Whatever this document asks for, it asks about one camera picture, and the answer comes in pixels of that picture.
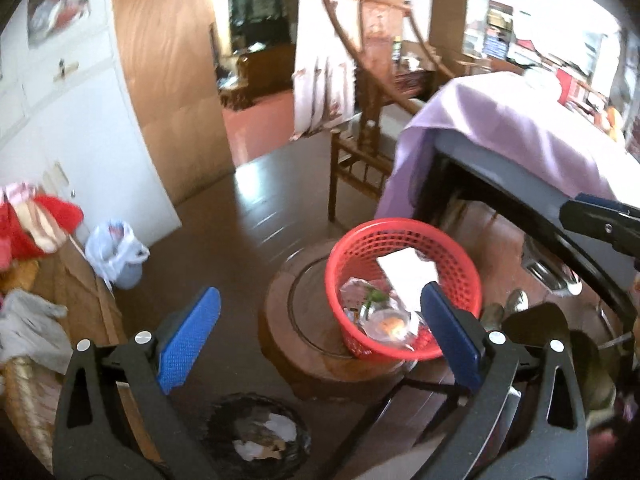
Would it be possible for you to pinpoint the white floral napkin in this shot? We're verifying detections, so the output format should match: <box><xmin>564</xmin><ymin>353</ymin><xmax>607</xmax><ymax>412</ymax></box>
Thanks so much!
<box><xmin>376</xmin><ymin>247</ymin><xmax>439</xmax><ymax>313</ymax></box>

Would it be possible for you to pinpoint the black bagged trash bin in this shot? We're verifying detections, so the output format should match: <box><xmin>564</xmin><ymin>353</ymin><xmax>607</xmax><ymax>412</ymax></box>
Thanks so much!
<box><xmin>201</xmin><ymin>393</ymin><xmax>311</xmax><ymax>479</ymax></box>

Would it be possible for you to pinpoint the small yellow pastry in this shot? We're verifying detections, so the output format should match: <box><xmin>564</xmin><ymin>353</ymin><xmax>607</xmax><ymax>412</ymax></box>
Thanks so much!
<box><xmin>357</xmin><ymin>301</ymin><xmax>423</xmax><ymax>350</ymax></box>

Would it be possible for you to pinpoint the orange fruit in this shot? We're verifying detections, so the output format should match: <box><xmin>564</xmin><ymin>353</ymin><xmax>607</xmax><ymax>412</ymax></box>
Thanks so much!
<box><xmin>602</xmin><ymin>106</ymin><xmax>623</xmax><ymax>136</ymax></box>

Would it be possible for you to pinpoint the bin with white bag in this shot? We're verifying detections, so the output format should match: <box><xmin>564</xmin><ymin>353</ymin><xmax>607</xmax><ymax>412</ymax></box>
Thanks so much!
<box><xmin>85</xmin><ymin>221</ymin><xmax>150</xmax><ymax>290</ymax></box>

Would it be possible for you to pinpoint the red plastic mesh basket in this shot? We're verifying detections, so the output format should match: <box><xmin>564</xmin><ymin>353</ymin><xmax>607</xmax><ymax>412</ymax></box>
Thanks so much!
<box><xmin>324</xmin><ymin>218</ymin><xmax>482</xmax><ymax>362</ymax></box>

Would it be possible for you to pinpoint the purple tablecloth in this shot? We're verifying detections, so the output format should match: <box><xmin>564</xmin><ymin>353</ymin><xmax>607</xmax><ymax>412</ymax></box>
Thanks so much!
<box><xmin>376</xmin><ymin>72</ymin><xmax>639</xmax><ymax>218</ymax></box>

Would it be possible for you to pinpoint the pile of clothes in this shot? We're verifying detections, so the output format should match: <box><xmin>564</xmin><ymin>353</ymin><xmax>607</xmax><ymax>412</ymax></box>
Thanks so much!
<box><xmin>0</xmin><ymin>181</ymin><xmax>86</xmax><ymax>470</ymax></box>

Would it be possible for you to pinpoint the wooden chair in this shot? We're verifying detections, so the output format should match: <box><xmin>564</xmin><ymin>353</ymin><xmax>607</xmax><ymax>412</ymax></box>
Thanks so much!
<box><xmin>321</xmin><ymin>0</ymin><xmax>454</xmax><ymax>222</ymax></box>

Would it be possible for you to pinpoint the pink floral curtain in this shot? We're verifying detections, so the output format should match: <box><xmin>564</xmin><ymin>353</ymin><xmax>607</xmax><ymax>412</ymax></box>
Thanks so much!
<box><xmin>292</xmin><ymin>0</ymin><xmax>355</xmax><ymax>140</ymax></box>

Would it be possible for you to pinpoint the black table frame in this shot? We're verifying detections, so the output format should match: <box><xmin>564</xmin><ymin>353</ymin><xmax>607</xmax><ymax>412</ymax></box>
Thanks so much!
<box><xmin>319</xmin><ymin>129</ymin><xmax>640</xmax><ymax>480</ymax></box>

